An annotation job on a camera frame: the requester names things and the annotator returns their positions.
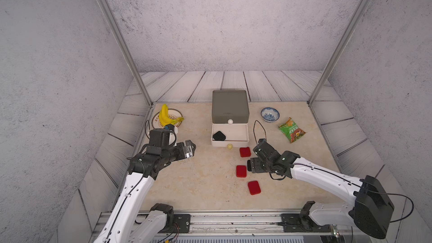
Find white drawer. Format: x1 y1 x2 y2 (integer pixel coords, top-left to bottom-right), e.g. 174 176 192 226
211 124 249 148

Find blue white porcelain bowl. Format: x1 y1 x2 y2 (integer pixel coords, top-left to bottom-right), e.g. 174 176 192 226
261 107 280 123

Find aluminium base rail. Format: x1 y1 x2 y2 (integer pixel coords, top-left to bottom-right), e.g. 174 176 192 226
90 210 385 243

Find metal frame post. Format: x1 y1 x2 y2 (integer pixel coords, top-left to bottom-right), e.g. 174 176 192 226
96 0 153 106
307 0 372 108

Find red brooch box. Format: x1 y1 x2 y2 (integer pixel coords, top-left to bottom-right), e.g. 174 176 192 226
247 181 262 195
236 165 248 178
240 147 252 158

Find left metal frame post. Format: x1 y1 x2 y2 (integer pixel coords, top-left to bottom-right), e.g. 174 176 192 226
96 0 153 106

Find grey top drawer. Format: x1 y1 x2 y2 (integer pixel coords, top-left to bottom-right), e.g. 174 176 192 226
211 90 250 124

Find green snack bag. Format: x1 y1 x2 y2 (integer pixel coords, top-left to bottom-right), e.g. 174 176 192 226
279 118 306 143

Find three-drawer storage cabinet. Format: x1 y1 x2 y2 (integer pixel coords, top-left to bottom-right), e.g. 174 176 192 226
211 90 250 148

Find yellow banana bunch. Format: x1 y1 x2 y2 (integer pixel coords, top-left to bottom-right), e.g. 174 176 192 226
160 104 184 126

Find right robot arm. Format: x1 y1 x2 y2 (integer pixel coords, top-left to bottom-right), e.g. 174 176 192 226
247 139 394 239

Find cream round plate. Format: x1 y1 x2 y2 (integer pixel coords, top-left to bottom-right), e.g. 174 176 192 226
151 109 183 128

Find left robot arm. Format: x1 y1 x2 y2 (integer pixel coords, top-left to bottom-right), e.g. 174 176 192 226
95 125 196 243

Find black brooch box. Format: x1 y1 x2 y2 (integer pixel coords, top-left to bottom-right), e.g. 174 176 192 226
212 131 226 141

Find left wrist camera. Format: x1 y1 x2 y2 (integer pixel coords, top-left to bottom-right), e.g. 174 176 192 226
164 124 178 145

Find right metal frame post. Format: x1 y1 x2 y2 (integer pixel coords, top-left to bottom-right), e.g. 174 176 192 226
307 0 372 108

